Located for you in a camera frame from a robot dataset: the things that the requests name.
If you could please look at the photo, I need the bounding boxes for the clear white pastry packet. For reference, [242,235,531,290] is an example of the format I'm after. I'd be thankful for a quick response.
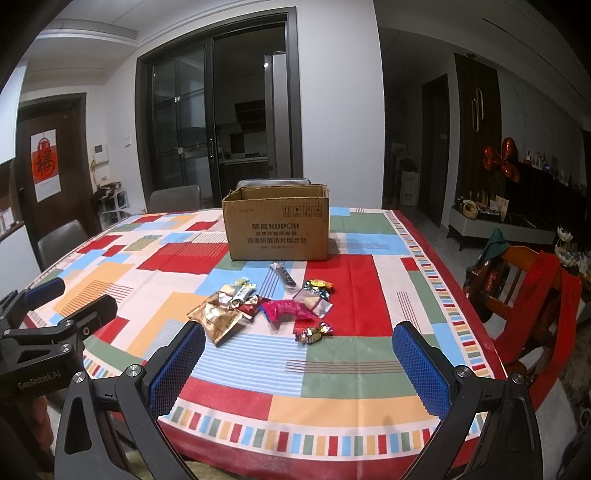
[294,289,332,319]

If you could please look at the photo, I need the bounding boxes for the red wooden chair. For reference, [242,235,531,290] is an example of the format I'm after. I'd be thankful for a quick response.
[463,246,582,409]

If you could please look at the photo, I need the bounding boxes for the glass sliding door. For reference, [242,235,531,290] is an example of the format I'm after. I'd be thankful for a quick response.
[135,7,304,208]

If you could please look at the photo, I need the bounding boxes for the green candy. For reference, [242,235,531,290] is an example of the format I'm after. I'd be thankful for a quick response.
[229,277,256,308]

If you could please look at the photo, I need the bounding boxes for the grey chair at left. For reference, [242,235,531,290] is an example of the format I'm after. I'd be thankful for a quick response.
[37,220,89,270]

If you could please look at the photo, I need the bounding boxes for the blue foil candy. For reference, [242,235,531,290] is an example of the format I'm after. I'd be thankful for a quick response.
[304,286,331,301]

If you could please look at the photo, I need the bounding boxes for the brown cardboard box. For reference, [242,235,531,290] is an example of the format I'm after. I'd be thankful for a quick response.
[221,184,329,261]

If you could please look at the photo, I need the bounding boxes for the colourful patchwork tablecloth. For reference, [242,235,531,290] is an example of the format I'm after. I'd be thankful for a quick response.
[26,208,505,479]

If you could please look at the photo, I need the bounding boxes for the red foil candy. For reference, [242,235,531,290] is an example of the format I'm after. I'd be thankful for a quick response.
[238,294,270,321]

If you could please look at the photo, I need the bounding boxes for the grey chair near door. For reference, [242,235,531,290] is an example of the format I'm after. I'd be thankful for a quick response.
[147,185,200,213]

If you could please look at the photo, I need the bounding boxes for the pink snack packet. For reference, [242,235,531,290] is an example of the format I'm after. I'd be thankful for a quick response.
[259,300,315,330]

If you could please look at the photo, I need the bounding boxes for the red fu character poster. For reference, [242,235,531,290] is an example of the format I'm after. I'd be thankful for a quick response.
[30,129,61,203]

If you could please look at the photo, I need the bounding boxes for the red balloon decoration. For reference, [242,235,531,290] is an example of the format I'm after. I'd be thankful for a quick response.
[482,137,520,183]

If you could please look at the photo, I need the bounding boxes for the white shoe rack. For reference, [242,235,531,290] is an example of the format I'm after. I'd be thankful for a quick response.
[91,181,130,230]

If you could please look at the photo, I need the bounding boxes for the white wall intercom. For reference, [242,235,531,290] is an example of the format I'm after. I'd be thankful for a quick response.
[93,144,109,164]

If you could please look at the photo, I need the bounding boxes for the gold snack packet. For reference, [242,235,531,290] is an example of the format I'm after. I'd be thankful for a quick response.
[187,293,243,345]

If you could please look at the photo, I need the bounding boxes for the grey chair behind box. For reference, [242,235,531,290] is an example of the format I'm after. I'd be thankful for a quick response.
[236,178,311,189]

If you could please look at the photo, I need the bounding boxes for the dark haw roll snack bar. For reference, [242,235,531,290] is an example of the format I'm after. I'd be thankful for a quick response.
[270,262,297,290]

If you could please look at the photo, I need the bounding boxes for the yellow snack packet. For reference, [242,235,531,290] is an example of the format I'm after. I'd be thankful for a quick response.
[305,279,334,290]

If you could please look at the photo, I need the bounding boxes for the white low cabinet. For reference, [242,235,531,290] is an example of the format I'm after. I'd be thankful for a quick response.
[448,208,556,250]

